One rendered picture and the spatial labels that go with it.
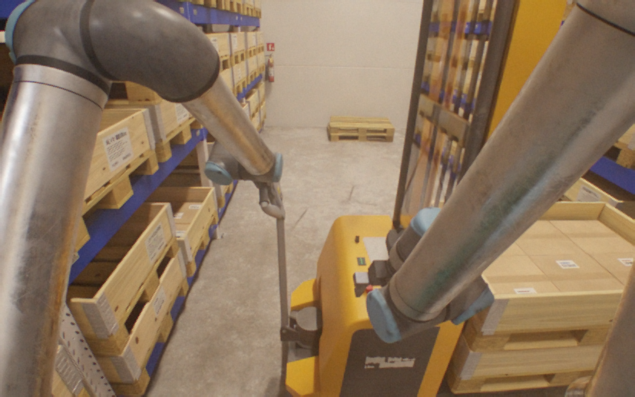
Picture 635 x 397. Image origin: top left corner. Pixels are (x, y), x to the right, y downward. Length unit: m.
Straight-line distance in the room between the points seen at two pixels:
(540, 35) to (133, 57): 0.98
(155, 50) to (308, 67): 6.38
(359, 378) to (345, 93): 5.95
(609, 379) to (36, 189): 0.70
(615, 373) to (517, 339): 1.31
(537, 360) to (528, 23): 1.47
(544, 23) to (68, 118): 1.09
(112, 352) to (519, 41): 1.90
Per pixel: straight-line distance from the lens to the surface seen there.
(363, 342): 1.46
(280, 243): 1.54
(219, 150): 1.01
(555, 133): 0.30
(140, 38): 0.49
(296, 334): 1.96
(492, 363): 1.81
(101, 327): 1.62
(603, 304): 1.79
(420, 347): 1.55
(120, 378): 1.92
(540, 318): 1.66
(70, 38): 0.53
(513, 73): 1.09
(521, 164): 0.31
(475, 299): 0.63
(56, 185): 0.50
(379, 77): 6.99
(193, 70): 0.50
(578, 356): 2.06
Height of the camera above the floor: 1.90
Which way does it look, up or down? 28 degrees down
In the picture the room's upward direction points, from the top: 1 degrees clockwise
